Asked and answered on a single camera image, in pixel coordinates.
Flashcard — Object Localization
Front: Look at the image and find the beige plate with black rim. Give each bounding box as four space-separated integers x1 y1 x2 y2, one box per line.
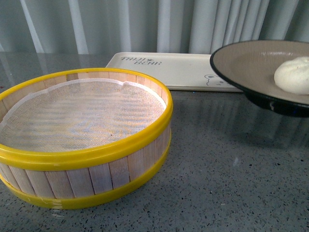
210 40 309 117

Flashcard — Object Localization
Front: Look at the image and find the cream bear print tray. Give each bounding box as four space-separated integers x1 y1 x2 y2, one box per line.
106 52 241 92

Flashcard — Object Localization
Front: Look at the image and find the grey pleated curtain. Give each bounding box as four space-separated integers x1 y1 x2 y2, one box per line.
0 0 309 55

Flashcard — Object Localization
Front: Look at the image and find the yellow rimmed bamboo steamer basket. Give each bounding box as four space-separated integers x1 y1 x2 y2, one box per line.
0 68 173 209

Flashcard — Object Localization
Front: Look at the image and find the white mesh steamer liner cloth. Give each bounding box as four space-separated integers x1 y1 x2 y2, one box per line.
0 78 166 152

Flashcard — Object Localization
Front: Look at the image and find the white steamed bun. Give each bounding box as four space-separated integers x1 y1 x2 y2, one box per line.
274 57 309 95

